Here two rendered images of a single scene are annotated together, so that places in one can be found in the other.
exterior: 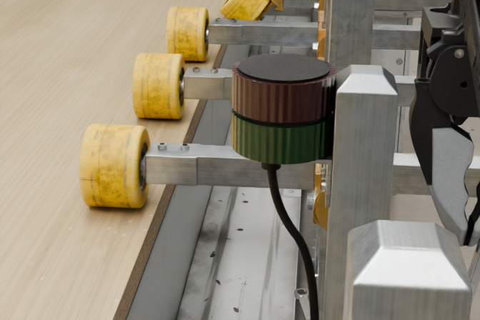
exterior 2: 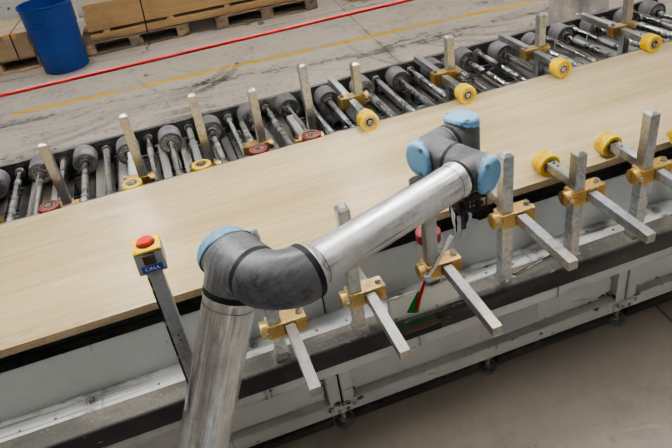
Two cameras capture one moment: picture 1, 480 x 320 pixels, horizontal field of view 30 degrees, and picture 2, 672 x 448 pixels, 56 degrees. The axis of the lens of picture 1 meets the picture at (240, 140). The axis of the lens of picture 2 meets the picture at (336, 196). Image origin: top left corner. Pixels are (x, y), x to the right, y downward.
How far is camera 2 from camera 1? 1.62 m
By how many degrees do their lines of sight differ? 63
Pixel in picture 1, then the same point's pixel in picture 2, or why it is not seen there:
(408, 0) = not seen: outside the picture
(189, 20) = (602, 139)
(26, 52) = (564, 125)
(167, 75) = (540, 161)
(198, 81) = (550, 167)
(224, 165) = (493, 196)
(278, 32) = (631, 158)
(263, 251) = not seen: hidden behind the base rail
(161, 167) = not seen: hidden behind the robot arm
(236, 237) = (606, 231)
